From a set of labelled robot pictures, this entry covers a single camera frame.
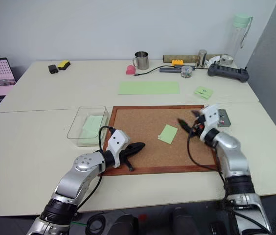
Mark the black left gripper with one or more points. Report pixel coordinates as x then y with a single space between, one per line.
126 153

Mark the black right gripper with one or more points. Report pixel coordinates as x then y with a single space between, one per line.
196 126

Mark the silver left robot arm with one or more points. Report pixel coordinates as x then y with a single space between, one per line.
79 180

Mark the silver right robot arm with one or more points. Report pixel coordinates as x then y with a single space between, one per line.
233 159

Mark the green sticky note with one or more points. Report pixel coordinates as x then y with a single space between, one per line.
168 134

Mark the printed green note pad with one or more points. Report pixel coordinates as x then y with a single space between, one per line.
203 92

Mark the small metal tray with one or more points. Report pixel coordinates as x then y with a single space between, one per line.
224 118

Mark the clear jar of pushpins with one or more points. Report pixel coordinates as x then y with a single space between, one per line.
187 72

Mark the clear plastic box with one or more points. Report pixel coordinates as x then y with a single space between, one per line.
89 110

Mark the wood framed cork board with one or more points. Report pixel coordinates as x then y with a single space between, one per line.
147 156

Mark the green notes stack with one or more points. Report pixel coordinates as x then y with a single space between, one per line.
91 127

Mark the long green paper sheet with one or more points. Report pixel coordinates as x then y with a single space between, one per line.
149 87

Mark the dark grey usb hub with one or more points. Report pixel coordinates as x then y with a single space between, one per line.
169 70

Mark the yellow toy brick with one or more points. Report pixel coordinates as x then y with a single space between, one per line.
178 62

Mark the steel tumbler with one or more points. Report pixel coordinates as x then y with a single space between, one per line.
201 58

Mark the white crumpled cloth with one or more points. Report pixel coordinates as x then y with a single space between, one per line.
213 60

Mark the white tape roll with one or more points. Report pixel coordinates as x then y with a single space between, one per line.
226 60

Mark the dark rounded shape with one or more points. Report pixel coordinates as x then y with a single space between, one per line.
125 225
184 221

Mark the stainless steel mug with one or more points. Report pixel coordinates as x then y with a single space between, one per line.
142 61

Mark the pink heart-shaped object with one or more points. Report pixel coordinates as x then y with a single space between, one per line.
131 70

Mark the clear bottle green lid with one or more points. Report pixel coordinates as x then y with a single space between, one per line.
240 36

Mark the yellow black board eraser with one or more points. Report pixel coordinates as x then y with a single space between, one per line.
64 65

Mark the black power adapter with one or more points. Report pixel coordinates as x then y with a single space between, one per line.
53 68

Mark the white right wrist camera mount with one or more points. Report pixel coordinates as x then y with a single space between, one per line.
210 115

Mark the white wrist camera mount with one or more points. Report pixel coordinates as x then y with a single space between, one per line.
210 115
117 142

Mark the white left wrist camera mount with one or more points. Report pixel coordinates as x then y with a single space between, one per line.
117 142

